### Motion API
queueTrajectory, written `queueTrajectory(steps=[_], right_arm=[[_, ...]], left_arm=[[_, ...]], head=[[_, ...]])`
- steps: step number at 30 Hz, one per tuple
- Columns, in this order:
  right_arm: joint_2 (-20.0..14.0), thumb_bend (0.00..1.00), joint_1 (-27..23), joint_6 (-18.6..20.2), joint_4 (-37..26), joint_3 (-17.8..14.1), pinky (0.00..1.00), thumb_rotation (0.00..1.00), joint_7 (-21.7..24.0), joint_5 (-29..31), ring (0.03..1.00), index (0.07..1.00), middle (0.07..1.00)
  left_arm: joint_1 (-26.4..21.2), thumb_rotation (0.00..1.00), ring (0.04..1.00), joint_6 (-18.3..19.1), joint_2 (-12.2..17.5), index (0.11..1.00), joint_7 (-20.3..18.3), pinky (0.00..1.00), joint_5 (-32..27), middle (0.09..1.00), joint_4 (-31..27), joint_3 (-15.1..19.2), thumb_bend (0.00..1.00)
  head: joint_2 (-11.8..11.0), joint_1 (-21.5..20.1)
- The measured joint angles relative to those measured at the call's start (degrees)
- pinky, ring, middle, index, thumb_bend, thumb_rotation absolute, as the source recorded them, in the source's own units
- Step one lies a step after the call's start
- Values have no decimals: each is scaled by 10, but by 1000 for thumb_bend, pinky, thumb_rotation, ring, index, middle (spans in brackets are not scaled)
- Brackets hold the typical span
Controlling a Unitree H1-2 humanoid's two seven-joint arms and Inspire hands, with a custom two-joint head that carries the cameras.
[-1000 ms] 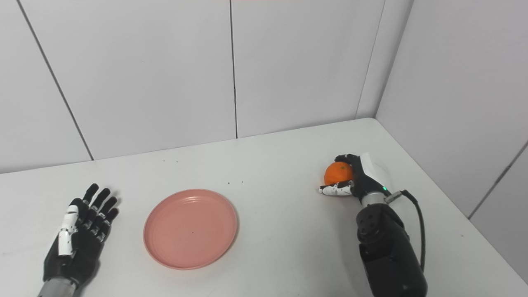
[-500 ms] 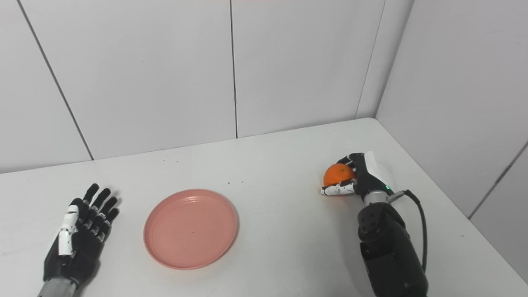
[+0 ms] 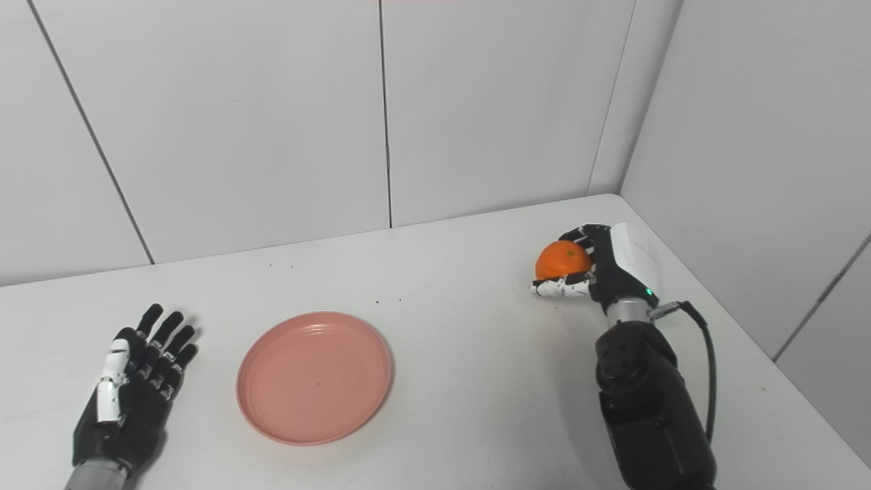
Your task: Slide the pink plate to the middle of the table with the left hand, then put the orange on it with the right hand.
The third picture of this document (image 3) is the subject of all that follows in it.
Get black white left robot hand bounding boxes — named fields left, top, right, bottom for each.
left=72, top=304, right=199, bottom=480

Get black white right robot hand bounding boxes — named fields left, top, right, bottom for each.
left=530, top=223, right=662, bottom=317

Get orange fruit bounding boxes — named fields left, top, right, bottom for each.
left=535, top=240, right=594, bottom=281

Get pink round plate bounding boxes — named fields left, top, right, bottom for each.
left=236, top=312, right=393, bottom=446

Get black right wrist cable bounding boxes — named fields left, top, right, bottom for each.
left=650, top=300, right=717, bottom=443

